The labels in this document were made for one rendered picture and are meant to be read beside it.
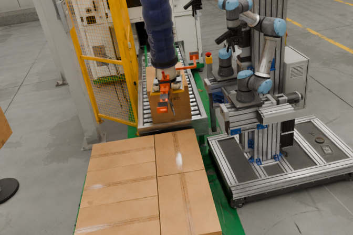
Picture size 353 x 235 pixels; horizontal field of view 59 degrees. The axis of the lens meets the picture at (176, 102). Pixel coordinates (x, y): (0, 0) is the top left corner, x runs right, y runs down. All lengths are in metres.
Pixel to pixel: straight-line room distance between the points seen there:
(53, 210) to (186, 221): 1.62
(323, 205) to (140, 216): 1.65
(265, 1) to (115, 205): 1.86
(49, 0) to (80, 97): 1.10
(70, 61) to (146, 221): 2.01
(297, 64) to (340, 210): 1.33
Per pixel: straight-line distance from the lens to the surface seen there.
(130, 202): 2.48
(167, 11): 2.50
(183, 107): 3.11
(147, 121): 3.32
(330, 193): 3.30
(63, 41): 3.55
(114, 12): 3.44
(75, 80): 3.70
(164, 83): 2.48
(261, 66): 2.33
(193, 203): 2.38
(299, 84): 2.81
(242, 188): 2.91
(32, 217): 3.53
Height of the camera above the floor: 2.31
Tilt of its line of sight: 30 degrees down
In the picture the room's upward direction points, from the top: 8 degrees counter-clockwise
